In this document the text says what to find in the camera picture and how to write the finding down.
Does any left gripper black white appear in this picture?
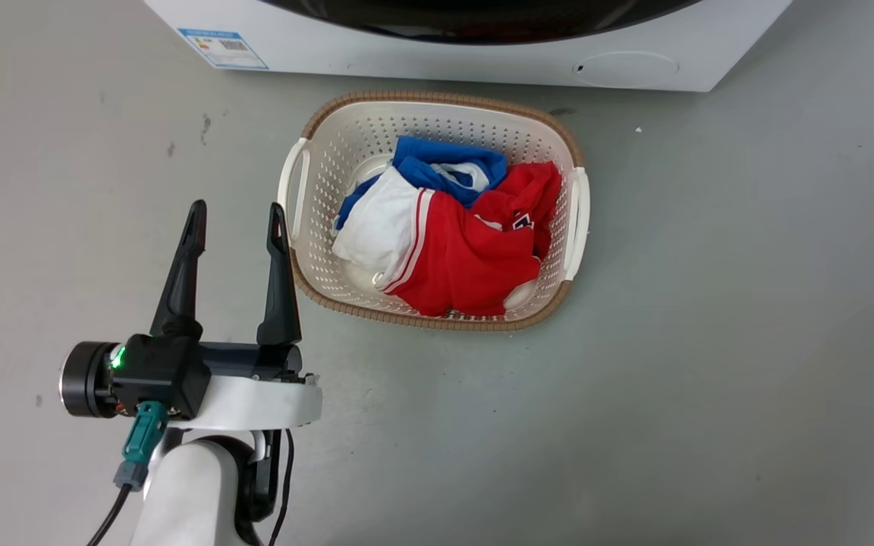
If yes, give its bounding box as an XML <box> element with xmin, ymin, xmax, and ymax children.
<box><xmin>60</xmin><ymin>199</ymin><xmax>324</xmax><ymax>431</ymax></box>

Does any teal cable connector plug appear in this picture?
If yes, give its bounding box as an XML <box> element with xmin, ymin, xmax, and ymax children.
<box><xmin>112</xmin><ymin>400</ymin><xmax>171</xmax><ymax>492</ymax></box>

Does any dark glass washing machine door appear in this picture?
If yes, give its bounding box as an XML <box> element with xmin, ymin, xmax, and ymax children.
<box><xmin>258</xmin><ymin>0</ymin><xmax>705</xmax><ymax>46</ymax></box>

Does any blue garment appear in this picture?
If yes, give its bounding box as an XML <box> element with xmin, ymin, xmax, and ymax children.
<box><xmin>335</xmin><ymin>135</ymin><xmax>509</xmax><ymax>231</ymax></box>

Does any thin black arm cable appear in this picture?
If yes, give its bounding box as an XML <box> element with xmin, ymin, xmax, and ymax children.
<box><xmin>267</xmin><ymin>428</ymin><xmax>296</xmax><ymax>546</ymax></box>

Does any round white filter cover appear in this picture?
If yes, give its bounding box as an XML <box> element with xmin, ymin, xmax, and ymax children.
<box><xmin>573</xmin><ymin>50</ymin><xmax>681</xmax><ymax>89</ymax></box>

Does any thin black cable with plug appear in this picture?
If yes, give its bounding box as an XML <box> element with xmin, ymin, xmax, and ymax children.
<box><xmin>86</xmin><ymin>485</ymin><xmax>134</xmax><ymax>546</ymax></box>

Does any white garment with red stripes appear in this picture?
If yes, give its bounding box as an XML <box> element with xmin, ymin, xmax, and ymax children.
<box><xmin>330</xmin><ymin>166</ymin><xmax>439</xmax><ymax>293</ymax></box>

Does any blue white energy label sticker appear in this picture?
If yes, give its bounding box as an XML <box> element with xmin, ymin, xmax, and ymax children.
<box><xmin>177</xmin><ymin>28</ymin><xmax>270</xmax><ymax>71</ymax></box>

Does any cream plastic laundry basket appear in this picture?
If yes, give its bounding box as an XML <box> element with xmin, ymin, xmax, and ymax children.
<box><xmin>277</xmin><ymin>91</ymin><xmax>592</xmax><ymax>333</ymax></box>

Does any white washing machine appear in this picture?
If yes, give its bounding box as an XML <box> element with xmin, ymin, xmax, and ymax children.
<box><xmin>143</xmin><ymin>0</ymin><xmax>795</xmax><ymax>93</ymax></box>

